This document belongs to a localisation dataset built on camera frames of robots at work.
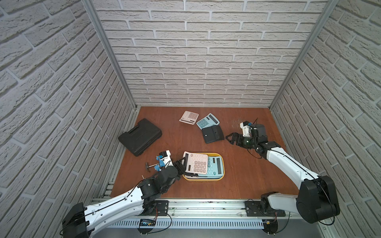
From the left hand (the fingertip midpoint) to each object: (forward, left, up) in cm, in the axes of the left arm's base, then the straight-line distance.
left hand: (183, 156), depth 79 cm
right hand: (+10, -29, +2) cm, 31 cm away
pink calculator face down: (-2, -7, -4) cm, 9 cm away
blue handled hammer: (-2, +16, -10) cm, 19 cm away
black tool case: (+17, +30, -8) cm, 35 cm away
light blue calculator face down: (-5, -18, -6) cm, 19 cm away
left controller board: (-29, +17, -16) cm, 37 cm away
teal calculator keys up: (+33, -18, -9) cm, 39 cm away
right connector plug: (-31, -43, -11) cm, 54 cm away
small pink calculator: (+37, -3, -10) cm, 38 cm away
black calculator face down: (+21, -19, -9) cm, 30 cm away
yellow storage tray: (+4, -16, -7) cm, 18 cm away
